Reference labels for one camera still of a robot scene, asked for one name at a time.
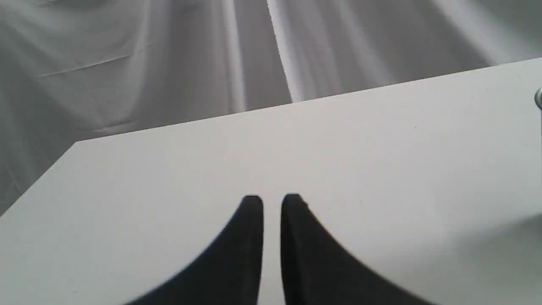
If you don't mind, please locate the stainless steel cup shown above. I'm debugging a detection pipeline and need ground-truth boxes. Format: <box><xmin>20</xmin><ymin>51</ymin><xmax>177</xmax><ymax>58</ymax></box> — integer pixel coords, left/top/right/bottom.
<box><xmin>534</xmin><ymin>87</ymin><xmax>542</xmax><ymax>111</ymax></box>

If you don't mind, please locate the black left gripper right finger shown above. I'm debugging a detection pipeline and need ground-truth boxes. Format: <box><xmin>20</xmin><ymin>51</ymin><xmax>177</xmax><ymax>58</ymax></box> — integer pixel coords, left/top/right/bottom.
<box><xmin>280</xmin><ymin>194</ymin><xmax>427</xmax><ymax>305</ymax></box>

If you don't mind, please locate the grey backdrop cloth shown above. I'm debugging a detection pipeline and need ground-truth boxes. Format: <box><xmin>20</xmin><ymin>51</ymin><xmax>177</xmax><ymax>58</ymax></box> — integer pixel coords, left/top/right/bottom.
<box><xmin>0</xmin><ymin>0</ymin><xmax>541</xmax><ymax>213</ymax></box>

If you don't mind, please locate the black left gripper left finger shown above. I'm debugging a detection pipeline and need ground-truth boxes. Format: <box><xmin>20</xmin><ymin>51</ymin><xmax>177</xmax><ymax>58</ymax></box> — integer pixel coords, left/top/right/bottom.
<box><xmin>130</xmin><ymin>195</ymin><xmax>264</xmax><ymax>305</ymax></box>

